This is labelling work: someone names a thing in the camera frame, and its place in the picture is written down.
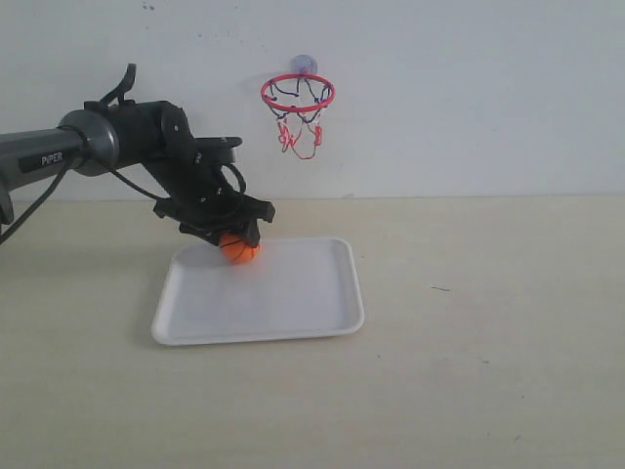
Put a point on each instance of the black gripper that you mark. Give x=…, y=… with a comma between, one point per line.
x=211, y=200

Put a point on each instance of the small orange basketball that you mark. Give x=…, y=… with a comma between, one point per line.
x=236, y=250

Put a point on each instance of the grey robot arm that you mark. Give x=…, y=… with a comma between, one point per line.
x=150, y=148

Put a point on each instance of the red mini basketball hoop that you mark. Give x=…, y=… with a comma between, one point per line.
x=297, y=102

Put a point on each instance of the white rectangular tray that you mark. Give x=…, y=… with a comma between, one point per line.
x=297, y=288

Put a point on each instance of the clear suction cup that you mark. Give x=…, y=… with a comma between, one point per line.
x=304, y=64

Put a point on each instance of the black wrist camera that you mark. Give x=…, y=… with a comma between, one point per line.
x=218, y=150

